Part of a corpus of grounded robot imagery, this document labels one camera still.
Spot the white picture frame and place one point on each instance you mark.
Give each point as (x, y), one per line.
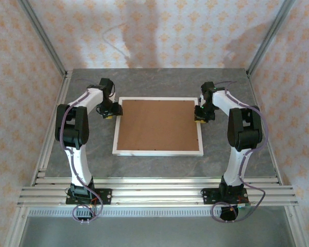
(157, 153)

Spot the brown backing board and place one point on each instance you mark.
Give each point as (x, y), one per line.
(157, 123)

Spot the orange patterned white curtain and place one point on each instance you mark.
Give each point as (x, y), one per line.
(154, 31)

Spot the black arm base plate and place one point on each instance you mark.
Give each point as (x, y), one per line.
(207, 195)
(105, 195)

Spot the aluminium cross rail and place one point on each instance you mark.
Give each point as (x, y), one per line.
(154, 191)

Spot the aluminium side rail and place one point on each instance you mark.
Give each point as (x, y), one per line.
(252, 86)
(64, 85)

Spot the grey metal panel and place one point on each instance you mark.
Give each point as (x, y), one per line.
(154, 231)

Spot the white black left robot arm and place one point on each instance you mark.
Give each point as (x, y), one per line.
(78, 164)

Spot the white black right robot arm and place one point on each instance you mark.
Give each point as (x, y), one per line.
(235, 167)

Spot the aluminium corner post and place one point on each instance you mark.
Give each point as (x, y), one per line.
(42, 34)
(276, 25)

